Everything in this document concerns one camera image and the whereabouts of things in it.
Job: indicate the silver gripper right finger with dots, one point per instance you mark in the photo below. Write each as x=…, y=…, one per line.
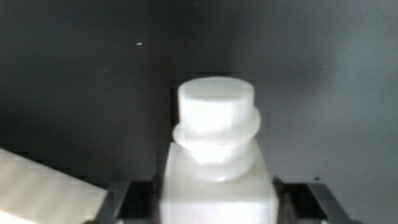
x=307, y=204

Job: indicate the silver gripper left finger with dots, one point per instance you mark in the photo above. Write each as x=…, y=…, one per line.
x=127, y=207

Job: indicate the white table leg with tag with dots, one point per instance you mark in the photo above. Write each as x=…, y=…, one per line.
x=216, y=190

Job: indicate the white L-shaped obstacle fence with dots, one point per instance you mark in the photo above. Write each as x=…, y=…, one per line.
x=44, y=197

